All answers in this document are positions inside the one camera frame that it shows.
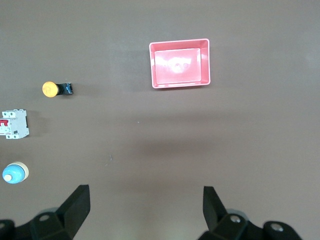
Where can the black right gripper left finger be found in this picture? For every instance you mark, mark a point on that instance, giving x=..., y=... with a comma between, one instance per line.
x=72, y=207

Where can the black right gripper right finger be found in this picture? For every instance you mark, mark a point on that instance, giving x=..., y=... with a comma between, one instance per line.
x=212, y=210

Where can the yellow push button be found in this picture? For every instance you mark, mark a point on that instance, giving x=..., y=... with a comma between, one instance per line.
x=50, y=89

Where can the blue dome cream base knob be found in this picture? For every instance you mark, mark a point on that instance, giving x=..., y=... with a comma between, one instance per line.
x=15, y=172

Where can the pink plastic box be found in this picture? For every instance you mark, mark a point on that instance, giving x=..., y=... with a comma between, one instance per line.
x=178, y=65

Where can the white circuit breaker red switch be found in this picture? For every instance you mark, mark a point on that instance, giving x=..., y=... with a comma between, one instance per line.
x=15, y=125

